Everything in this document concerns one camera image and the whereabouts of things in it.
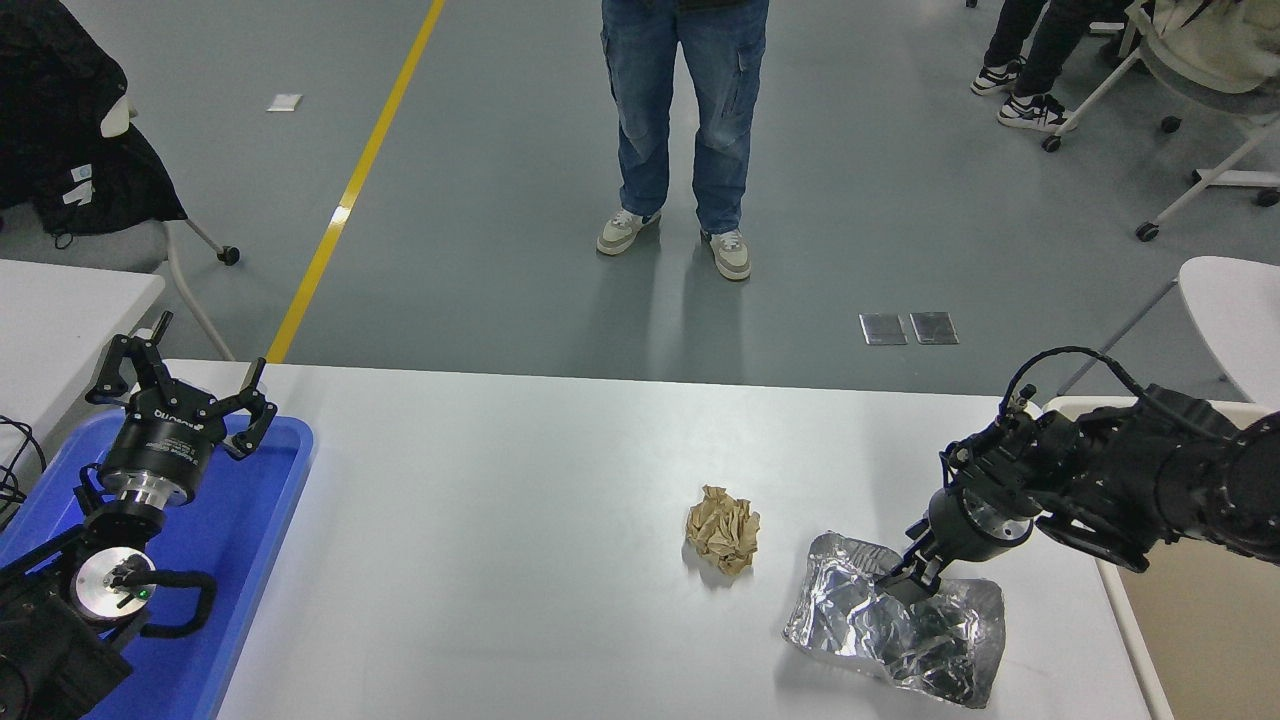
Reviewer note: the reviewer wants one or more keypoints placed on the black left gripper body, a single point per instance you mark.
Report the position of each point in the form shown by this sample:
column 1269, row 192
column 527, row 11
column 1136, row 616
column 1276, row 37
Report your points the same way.
column 160, row 445

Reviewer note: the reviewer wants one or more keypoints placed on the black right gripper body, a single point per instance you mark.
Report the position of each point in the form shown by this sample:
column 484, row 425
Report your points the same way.
column 950, row 530

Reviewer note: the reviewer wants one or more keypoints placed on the silver foil tray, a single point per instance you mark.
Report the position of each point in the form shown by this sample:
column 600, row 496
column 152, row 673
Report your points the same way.
column 850, row 620

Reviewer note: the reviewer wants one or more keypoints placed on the tan paper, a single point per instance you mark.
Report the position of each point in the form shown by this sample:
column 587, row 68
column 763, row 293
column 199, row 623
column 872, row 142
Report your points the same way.
column 722, row 530

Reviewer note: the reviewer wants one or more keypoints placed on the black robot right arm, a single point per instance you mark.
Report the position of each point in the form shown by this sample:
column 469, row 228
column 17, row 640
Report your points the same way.
column 1180, row 470

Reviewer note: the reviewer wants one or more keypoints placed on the white side table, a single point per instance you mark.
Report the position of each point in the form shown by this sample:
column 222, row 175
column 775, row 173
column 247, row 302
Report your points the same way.
column 60, row 320

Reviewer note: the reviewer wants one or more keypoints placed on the blue plastic tray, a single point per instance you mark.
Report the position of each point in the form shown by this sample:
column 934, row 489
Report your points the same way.
column 230, row 520

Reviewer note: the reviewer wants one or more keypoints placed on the metal floor plate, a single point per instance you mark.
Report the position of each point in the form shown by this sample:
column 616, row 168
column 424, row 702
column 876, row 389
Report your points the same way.
column 883, row 330
column 934, row 328

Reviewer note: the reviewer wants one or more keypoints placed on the yellow floor tape line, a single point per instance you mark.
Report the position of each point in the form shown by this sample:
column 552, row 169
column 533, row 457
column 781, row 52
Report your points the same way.
column 350, row 190

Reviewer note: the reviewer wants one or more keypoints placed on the black jacket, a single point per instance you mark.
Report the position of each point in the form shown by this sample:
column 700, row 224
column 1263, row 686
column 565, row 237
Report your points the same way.
column 60, row 120

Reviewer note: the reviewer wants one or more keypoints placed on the large pale bin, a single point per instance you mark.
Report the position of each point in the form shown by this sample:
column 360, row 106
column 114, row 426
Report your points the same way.
column 1210, row 640

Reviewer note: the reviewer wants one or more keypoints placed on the white paper scrap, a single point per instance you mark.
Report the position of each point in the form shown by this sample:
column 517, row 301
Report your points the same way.
column 285, row 102

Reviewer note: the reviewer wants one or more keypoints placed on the person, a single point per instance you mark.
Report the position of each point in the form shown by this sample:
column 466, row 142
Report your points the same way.
column 640, row 100
column 1050, row 40

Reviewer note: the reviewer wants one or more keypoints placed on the grey white-legged wheeled chair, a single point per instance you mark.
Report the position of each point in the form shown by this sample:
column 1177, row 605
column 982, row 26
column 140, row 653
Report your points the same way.
column 1210, row 100

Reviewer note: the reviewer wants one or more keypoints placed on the white wheeled chair base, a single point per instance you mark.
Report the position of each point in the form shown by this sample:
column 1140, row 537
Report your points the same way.
column 1112, row 28

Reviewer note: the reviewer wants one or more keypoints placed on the cream coat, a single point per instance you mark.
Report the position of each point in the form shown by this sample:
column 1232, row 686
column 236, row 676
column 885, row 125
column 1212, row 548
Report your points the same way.
column 1220, row 40

